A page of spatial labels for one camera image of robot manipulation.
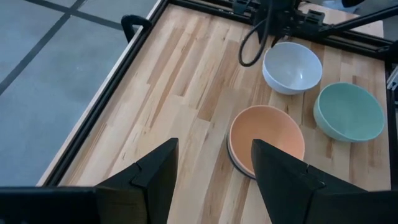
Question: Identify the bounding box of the mint green bowl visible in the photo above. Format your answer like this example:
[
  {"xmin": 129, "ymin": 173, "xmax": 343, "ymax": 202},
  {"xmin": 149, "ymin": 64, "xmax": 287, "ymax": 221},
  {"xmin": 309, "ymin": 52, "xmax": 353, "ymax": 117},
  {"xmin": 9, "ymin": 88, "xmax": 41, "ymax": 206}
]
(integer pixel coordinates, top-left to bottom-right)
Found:
[{"xmin": 312, "ymin": 82, "xmax": 386, "ymax": 143}]

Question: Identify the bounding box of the orange bowl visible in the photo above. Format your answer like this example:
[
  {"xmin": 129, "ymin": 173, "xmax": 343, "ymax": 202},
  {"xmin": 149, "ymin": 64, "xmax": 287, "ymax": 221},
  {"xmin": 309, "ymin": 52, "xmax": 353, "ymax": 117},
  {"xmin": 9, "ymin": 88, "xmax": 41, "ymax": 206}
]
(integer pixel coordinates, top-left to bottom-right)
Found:
[{"xmin": 228, "ymin": 105, "xmax": 306, "ymax": 179}]

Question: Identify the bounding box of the black frame bracket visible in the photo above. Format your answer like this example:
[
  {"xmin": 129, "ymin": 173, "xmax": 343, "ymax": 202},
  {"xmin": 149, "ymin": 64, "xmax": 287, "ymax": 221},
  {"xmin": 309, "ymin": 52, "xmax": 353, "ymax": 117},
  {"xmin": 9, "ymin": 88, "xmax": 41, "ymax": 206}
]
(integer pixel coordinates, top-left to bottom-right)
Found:
[{"xmin": 121, "ymin": 14, "xmax": 153, "ymax": 43}]

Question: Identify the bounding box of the black aluminium table frame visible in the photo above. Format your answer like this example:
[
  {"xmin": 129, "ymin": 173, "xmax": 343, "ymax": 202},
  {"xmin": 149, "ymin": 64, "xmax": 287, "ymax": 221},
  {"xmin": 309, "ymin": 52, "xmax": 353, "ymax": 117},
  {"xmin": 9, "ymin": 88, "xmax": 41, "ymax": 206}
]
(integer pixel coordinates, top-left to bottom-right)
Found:
[{"xmin": 42, "ymin": 0, "xmax": 398, "ymax": 191}]

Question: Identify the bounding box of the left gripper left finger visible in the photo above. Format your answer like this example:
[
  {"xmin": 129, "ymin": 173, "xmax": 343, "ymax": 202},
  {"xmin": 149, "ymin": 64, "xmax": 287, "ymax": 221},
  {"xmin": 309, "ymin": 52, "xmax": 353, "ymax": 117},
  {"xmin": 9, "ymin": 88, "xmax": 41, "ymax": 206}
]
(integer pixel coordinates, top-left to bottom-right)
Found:
[{"xmin": 95, "ymin": 138, "xmax": 180, "ymax": 224}]

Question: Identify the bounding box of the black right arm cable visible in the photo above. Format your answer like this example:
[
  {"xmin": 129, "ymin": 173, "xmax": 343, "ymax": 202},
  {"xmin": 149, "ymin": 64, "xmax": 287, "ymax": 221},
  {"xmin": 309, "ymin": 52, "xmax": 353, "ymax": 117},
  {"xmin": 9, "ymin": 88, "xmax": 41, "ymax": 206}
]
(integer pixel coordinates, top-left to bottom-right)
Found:
[{"xmin": 238, "ymin": 17, "xmax": 275, "ymax": 68}]

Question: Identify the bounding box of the white bowl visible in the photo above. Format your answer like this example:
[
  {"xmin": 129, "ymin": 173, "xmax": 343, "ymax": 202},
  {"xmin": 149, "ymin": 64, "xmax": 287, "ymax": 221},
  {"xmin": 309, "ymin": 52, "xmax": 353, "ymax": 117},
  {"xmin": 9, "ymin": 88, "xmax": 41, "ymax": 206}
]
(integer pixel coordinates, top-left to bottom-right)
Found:
[{"xmin": 262, "ymin": 41, "xmax": 323, "ymax": 96}]

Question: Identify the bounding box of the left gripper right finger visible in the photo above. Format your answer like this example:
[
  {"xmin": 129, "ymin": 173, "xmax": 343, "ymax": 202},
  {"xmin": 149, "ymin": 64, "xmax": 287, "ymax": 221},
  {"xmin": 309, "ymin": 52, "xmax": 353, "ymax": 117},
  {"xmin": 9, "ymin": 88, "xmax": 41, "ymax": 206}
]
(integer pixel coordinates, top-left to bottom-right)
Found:
[{"xmin": 251, "ymin": 138, "xmax": 366, "ymax": 224}]

